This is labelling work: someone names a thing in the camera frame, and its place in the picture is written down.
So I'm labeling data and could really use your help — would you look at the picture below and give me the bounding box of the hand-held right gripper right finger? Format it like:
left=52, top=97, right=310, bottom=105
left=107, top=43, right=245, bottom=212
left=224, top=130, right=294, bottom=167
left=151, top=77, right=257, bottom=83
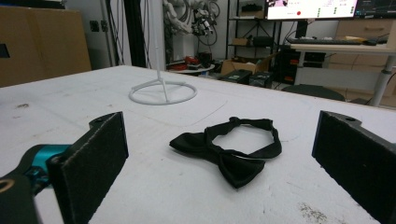
left=311, top=110, right=396, bottom=224

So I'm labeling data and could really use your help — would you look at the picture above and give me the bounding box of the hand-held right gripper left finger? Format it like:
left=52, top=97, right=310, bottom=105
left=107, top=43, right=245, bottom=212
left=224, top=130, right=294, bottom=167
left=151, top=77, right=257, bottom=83
left=46, top=111, right=130, bottom=224

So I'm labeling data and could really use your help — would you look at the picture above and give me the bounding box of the black bow tie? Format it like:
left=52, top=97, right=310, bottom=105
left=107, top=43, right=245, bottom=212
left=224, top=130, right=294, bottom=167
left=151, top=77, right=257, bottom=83
left=168, top=116, right=283, bottom=189

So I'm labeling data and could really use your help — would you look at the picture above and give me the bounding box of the white wire display rack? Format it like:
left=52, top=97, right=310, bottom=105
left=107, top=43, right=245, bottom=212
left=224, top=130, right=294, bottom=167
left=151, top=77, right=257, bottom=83
left=128, top=0, right=198, bottom=106

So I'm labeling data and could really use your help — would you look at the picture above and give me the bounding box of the black round stool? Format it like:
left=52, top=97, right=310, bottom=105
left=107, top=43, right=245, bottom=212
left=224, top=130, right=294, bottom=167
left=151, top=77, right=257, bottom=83
left=281, top=83, right=346, bottom=102

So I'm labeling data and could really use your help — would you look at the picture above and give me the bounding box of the black computer tower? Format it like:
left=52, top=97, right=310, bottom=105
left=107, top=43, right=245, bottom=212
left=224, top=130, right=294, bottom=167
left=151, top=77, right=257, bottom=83
left=274, top=49, right=326, bottom=86

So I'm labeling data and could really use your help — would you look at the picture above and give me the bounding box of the white-legged desk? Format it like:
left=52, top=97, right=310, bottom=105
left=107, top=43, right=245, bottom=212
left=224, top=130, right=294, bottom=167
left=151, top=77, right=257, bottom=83
left=289, top=21, right=396, bottom=107

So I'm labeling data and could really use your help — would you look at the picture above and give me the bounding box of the bench power supply unit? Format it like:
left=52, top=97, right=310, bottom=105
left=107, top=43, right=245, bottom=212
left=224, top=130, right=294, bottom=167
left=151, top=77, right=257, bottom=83
left=247, top=71, right=275, bottom=89
left=219, top=68, right=253, bottom=85

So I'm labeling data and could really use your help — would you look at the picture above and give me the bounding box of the black keyboard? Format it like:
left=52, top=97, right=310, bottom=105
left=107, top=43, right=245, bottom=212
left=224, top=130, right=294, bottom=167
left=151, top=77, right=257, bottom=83
left=286, top=37, right=363, bottom=46

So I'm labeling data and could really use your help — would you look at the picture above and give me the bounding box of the large brown cardboard box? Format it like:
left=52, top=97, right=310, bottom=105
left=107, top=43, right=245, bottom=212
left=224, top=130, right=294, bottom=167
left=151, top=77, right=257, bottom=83
left=0, top=6, right=92, bottom=88

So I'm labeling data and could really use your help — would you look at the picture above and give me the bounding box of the round white side table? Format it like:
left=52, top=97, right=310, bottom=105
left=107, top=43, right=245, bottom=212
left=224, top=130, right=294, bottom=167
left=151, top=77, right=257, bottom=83
left=167, top=63, right=216, bottom=76

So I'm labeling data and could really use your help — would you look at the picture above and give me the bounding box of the open small cardboard box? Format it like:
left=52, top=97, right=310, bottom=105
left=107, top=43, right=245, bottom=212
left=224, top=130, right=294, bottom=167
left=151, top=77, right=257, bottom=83
left=219, top=52, right=278, bottom=76

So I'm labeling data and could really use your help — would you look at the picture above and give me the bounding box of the computer monitor with dark screen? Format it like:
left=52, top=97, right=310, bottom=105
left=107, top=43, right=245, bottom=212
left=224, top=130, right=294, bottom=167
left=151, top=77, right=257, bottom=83
left=354, top=0, right=396, bottom=19

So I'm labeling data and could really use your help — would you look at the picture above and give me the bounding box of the computer monitor with white screen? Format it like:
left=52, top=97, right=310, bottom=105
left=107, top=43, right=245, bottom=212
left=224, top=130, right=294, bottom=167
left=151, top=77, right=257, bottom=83
left=265, top=0, right=359, bottom=21

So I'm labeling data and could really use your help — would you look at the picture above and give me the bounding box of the black metal shelf unit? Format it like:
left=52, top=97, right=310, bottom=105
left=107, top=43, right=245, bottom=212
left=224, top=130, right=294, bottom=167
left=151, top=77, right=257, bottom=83
left=226, top=0, right=283, bottom=62

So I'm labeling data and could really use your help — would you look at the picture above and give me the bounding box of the black vertical post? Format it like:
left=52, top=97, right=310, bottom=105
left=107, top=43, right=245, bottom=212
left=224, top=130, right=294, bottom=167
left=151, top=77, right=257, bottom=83
left=123, top=0, right=148, bottom=68

